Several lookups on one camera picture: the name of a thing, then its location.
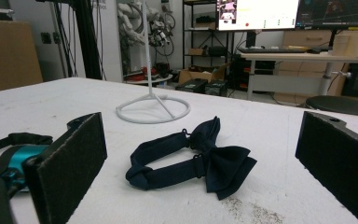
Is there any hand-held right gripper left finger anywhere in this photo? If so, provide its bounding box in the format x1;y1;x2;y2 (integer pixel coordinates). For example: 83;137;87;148
21;111;108;224

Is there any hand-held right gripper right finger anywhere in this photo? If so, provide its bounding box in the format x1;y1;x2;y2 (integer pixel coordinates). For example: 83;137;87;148
294;110;358;224

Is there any brown cardboard board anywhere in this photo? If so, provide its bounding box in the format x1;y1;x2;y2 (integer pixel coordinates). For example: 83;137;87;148
0;20;44;94

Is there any black round stool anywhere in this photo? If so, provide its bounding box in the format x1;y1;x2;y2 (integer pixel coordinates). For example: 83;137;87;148
305;94;358;119

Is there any white wire display rack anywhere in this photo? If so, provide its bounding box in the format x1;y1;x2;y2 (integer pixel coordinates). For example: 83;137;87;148
115;0;192;125

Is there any white round table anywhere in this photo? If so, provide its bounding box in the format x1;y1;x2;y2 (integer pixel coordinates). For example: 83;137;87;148
125;73;174;86

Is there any dark computer monitor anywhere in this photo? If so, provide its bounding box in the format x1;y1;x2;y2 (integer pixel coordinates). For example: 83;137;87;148
296;0;358;31

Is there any black computer tower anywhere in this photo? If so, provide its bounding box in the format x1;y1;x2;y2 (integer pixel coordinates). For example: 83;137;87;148
174;77;209;94
204;79;230;97

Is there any light wooden desk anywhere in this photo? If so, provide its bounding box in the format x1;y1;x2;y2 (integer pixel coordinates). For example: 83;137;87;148
238;50;358;101

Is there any black keyboard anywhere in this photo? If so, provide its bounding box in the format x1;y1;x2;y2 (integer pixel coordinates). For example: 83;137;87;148
237;46;310;54

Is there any black metal shelf rack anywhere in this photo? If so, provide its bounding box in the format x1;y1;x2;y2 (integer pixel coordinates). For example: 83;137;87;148
182;0;235;73

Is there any bright computer monitor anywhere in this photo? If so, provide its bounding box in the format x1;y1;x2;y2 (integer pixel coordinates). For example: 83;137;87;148
215;0;301;32

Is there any black metal frame post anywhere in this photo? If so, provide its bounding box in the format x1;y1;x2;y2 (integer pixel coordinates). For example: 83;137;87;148
36;0;103;80

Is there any open cardboard box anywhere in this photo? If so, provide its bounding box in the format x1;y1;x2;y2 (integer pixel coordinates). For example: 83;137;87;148
177;63;229;86

